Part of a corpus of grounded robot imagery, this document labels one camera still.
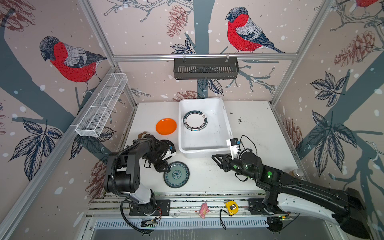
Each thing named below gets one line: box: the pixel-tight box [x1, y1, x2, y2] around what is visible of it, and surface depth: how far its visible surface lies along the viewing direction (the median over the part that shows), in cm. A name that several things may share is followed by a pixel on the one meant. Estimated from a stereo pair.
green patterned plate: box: [163, 161, 190, 189], surface depth 85 cm
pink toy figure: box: [199, 202, 210, 219], surface depth 73 cm
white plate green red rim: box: [183, 110, 208, 132], surface depth 109 cm
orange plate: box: [155, 118, 178, 136], surface depth 107 cm
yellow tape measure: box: [225, 200, 239, 217], surface depth 74 cm
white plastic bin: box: [178, 98, 234, 159], surface depth 106 cm
